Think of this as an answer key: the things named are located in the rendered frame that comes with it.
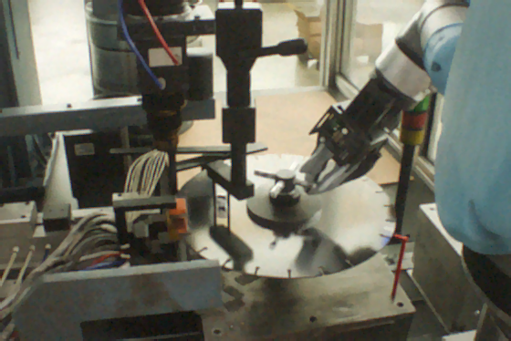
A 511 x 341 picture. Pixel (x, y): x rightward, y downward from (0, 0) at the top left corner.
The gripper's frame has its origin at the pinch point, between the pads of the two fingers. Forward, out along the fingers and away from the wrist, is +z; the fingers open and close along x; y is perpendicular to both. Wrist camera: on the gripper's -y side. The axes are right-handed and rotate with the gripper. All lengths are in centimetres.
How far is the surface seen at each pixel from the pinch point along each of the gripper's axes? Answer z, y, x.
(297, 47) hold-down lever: -18.4, 13.1, -9.0
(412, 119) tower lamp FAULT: -9.6, -23.9, 0.9
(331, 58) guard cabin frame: 20, -101, -44
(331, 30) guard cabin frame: 12, -99, -49
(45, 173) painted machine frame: 54, -5, -51
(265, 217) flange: 5.3, 6.8, -0.8
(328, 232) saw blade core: 1.3, 3.8, 6.6
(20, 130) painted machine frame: 23.6, 17.7, -39.7
